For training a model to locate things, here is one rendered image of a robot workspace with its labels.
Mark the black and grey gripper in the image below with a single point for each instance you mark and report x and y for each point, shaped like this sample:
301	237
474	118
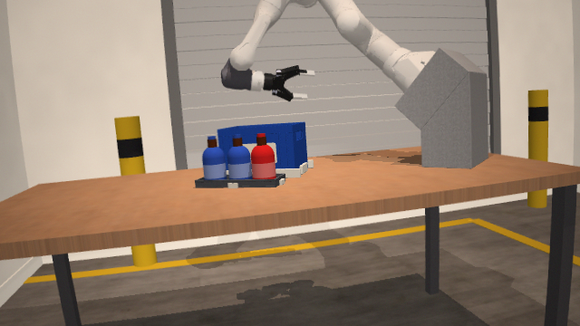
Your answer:
281	76

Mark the red labeled bottle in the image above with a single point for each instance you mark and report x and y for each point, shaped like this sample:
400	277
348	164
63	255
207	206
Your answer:
263	159

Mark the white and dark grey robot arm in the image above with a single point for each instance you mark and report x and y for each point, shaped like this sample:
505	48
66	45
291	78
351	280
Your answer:
398	64

